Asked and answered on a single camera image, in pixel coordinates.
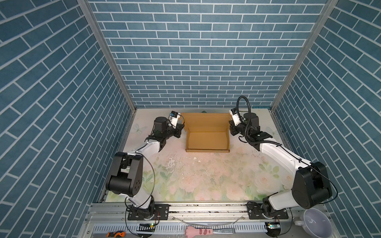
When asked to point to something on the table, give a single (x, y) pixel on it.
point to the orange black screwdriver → (115, 234)
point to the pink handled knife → (191, 231)
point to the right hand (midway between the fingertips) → (229, 119)
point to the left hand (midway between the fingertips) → (184, 125)
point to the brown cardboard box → (207, 132)
